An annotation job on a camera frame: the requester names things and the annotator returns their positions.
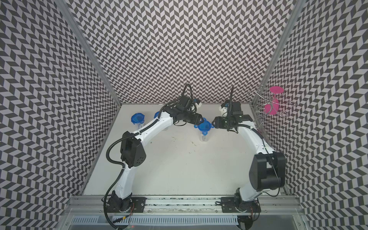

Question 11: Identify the aluminium front rail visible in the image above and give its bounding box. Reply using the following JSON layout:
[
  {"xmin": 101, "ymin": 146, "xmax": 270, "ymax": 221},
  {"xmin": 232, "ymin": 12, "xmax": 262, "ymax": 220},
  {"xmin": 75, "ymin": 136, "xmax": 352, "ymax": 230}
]
[{"xmin": 57, "ymin": 195, "xmax": 310, "ymax": 230}]

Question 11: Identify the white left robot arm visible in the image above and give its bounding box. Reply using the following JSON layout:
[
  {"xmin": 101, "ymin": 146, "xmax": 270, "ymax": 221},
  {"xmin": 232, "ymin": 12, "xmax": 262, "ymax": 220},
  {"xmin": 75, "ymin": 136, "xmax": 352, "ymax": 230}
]
[{"xmin": 103, "ymin": 83, "xmax": 204, "ymax": 213}]

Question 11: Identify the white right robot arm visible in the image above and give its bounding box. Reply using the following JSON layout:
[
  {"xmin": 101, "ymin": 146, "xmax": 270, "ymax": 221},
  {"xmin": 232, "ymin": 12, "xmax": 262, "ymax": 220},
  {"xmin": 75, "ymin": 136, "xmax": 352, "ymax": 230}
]
[{"xmin": 212, "ymin": 87, "xmax": 286, "ymax": 213}]

